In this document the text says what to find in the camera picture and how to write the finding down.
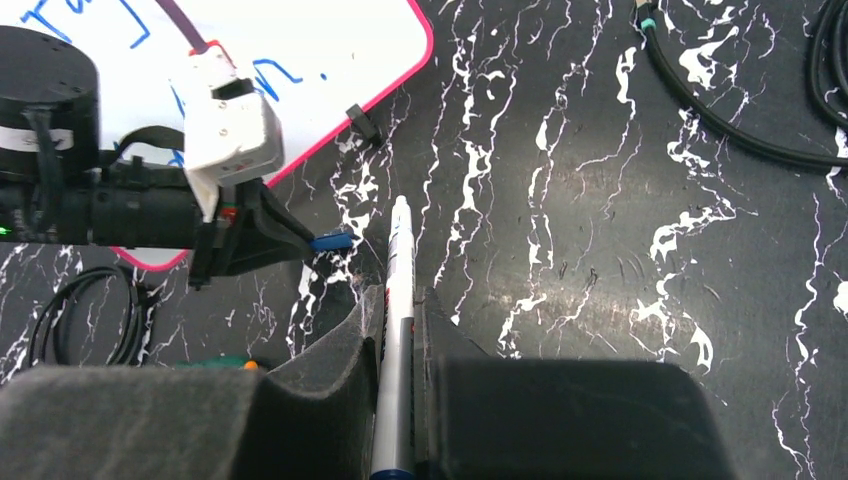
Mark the black coiled cable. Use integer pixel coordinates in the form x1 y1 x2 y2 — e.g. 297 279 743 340
26 266 160 368
632 0 848 171

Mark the white marker pen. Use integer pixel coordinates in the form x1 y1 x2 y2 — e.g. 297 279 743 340
369 196 416 479

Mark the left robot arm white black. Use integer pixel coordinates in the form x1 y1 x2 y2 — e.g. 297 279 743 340
1 26 315 288

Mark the black coiled cable right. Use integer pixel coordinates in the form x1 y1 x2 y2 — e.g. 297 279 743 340
632 0 848 171

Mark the black coiled cable front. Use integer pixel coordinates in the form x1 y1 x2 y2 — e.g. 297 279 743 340
26 266 160 368

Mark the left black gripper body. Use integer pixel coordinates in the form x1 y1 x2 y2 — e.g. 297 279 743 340
92 126 216 289

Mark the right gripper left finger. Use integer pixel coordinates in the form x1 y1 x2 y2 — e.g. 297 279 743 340
1 286 384 479

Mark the blue marker cap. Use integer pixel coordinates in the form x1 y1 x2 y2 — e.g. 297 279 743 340
310 232 357 253

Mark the green handled screwdriver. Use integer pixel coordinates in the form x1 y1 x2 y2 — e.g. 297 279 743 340
176 356 264 371

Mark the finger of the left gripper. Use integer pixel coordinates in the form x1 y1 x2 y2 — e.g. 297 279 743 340
228 180 315 276

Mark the pink framed whiteboard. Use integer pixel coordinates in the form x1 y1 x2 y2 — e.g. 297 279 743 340
0 0 436 273

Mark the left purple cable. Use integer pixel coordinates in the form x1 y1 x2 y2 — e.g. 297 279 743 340
153 0 212 56

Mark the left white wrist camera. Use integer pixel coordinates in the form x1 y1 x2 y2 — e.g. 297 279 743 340
172 40 285 223

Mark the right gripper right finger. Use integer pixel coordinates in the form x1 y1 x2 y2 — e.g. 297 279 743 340
413 287 736 479

